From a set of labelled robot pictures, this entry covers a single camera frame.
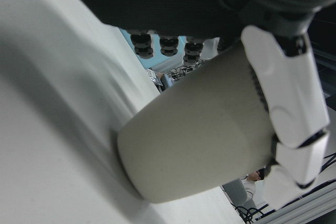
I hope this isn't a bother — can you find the slim beige paper cup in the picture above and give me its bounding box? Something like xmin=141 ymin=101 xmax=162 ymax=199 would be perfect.
xmin=117 ymin=41 xmax=277 ymax=204

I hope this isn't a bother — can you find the grey padded chair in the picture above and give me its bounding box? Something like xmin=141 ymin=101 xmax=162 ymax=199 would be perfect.
xmin=222 ymin=178 xmax=257 ymax=209

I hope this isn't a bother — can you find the black cable tangle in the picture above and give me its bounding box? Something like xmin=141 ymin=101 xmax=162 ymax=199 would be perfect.
xmin=234 ymin=205 xmax=266 ymax=224

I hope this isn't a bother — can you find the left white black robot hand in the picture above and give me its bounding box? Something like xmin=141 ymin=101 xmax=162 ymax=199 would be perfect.
xmin=59 ymin=0 xmax=336 ymax=210

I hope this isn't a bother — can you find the person in white shirt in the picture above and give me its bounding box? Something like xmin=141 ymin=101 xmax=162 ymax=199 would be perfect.
xmin=240 ymin=168 xmax=266 ymax=201

